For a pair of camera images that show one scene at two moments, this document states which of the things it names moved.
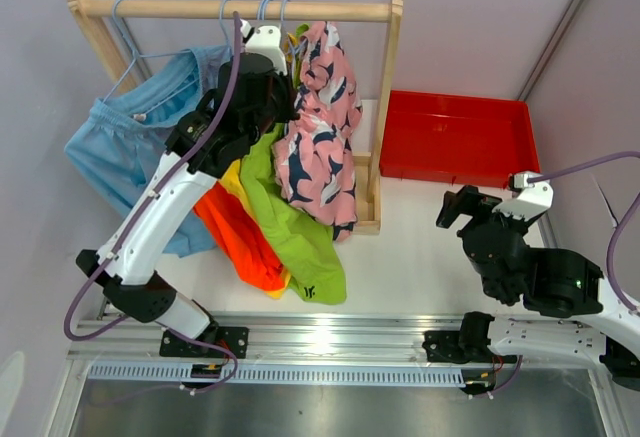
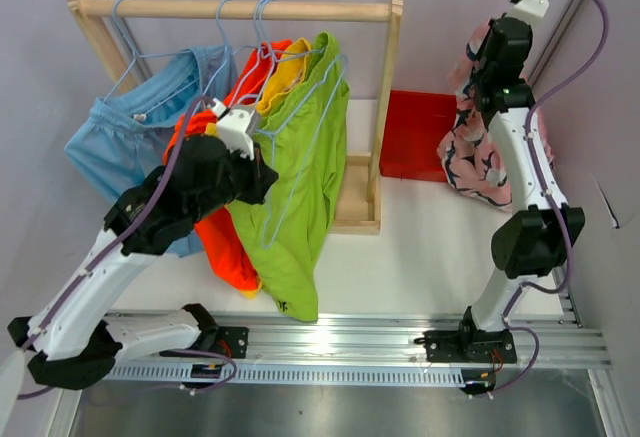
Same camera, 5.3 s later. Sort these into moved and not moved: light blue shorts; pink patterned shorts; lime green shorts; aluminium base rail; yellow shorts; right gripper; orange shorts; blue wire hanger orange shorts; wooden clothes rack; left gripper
Moved: yellow shorts; lime green shorts; orange shorts; right gripper; left gripper; blue wire hanger orange shorts; pink patterned shorts
Not moved: aluminium base rail; light blue shorts; wooden clothes rack
